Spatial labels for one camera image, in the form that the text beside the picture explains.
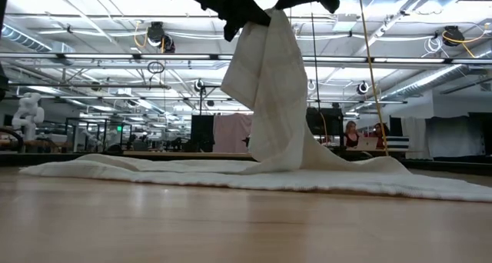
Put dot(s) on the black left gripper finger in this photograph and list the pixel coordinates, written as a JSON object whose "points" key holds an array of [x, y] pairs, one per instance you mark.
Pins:
{"points": [[236, 24], [259, 15]]}

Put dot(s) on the white beige plaid towel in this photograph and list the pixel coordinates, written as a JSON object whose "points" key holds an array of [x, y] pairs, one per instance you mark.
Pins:
{"points": [[276, 101]]}

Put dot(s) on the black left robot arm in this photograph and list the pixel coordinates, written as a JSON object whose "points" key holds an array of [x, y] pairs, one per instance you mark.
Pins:
{"points": [[3, 5]]}

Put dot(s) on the pink hung cloth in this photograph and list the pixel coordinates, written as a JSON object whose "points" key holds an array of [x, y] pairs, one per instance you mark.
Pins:
{"points": [[230, 132]]}

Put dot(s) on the black panel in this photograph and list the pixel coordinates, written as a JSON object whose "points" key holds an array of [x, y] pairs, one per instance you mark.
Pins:
{"points": [[202, 130]]}

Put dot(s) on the long ceiling light strip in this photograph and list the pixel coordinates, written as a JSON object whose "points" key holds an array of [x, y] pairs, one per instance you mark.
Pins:
{"points": [[96, 56]]}

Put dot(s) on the black monitor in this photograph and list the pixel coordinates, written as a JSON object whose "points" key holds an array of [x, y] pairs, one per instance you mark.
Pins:
{"points": [[332, 120]]}

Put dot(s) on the light wooden desk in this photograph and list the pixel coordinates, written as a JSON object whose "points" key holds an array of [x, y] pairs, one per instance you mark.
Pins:
{"points": [[184, 154]]}

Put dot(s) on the person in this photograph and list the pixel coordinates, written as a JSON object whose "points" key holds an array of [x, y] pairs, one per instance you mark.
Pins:
{"points": [[351, 134], [381, 131]]}

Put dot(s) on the black board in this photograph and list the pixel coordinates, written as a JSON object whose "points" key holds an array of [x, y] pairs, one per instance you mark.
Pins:
{"points": [[395, 126]]}

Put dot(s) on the open silver laptop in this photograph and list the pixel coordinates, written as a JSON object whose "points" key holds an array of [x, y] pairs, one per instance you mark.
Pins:
{"points": [[367, 144]]}

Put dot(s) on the blue white striped box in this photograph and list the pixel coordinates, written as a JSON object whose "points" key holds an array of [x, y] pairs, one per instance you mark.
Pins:
{"points": [[397, 142]]}

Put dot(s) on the narrow white curtain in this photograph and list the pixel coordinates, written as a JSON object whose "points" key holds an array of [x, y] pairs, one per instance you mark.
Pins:
{"points": [[413, 136]]}

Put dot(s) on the wide white hung cloth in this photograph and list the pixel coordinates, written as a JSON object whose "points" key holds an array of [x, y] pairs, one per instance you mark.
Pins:
{"points": [[453, 136]]}

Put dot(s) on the white humanoid robot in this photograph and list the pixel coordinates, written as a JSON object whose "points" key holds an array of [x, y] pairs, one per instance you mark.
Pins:
{"points": [[27, 117]]}

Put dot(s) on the black metal stand frame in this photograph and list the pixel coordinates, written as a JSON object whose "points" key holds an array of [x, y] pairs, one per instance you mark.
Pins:
{"points": [[200, 97]]}

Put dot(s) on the silver ventilation duct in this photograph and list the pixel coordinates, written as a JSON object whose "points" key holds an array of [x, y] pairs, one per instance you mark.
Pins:
{"points": [[423, 80], [19, 34]]}

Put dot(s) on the black framed glass enclosure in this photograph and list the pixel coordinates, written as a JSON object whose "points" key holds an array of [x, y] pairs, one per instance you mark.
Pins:
{"points": [[86, 136]]}

